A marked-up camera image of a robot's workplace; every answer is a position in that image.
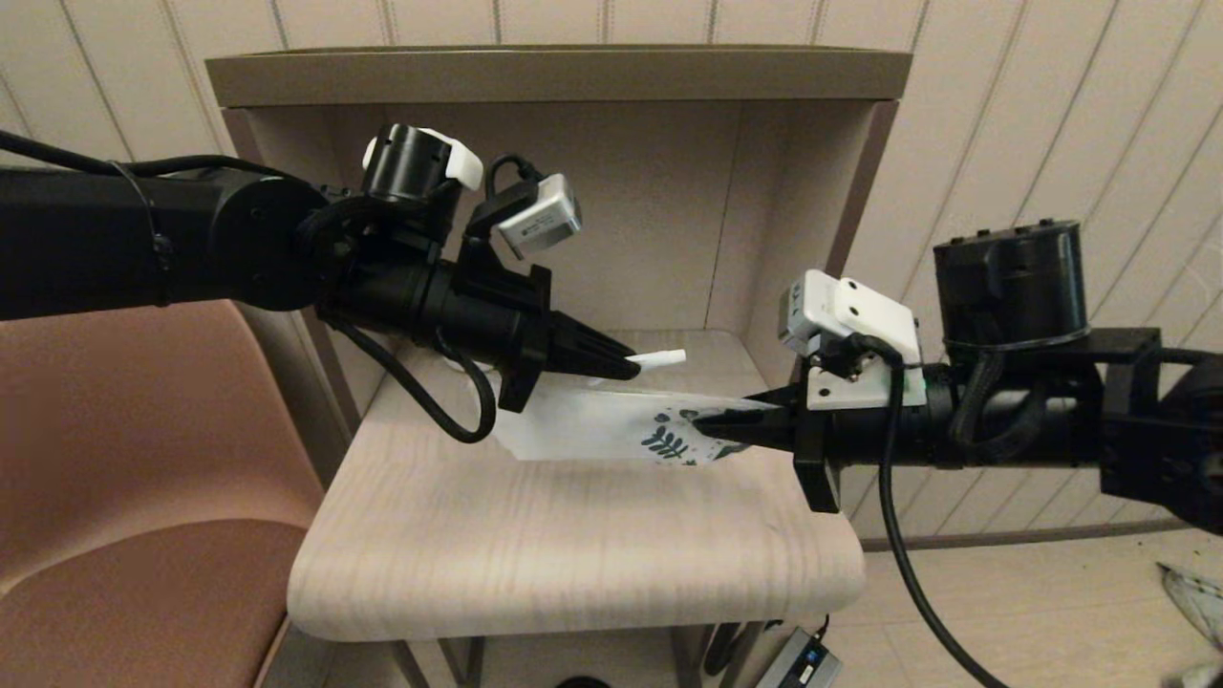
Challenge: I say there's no white floral zipper pouch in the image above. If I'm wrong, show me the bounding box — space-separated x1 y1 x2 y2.
492 380 783 467

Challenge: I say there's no brown baseboard strip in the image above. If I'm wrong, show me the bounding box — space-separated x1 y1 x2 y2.
860 514 1223 555

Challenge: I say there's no grey power adapter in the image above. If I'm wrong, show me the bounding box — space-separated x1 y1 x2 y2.
755 629 844 688

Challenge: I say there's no dark metal table leg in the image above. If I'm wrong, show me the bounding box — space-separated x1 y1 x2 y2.
392 635 488 688
669 621 765 688

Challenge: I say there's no beige wooden shelf hutch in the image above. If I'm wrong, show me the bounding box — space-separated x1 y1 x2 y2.
205 46 913 421

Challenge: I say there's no pink upholstered chair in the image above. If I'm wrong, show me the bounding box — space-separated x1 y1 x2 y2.
0 301 331 688

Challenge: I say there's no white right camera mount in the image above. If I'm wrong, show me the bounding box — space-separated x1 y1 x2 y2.
805 277 928 412

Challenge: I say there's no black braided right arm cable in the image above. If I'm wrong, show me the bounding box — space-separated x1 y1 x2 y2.
949 352 1052 462

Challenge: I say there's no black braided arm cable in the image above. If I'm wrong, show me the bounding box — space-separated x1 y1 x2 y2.
296 196 498 444
949 352 1052 462

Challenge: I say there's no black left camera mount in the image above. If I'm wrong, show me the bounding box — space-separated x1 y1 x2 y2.
463 182 541 276

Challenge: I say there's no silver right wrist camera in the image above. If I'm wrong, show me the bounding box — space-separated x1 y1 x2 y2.
777 269 844 351

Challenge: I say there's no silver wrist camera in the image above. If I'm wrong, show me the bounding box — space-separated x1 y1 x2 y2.
497 174 583 260
777 269 844 351

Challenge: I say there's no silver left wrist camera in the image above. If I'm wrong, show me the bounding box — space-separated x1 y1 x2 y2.
497 174 583 260

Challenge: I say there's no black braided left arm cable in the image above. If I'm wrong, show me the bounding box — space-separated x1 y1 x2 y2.
296 196 498 444

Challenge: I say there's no black left camera cable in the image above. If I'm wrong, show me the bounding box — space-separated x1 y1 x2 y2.
484 155 546 204

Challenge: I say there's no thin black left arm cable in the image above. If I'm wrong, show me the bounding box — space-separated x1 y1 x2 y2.
0 129 288 183

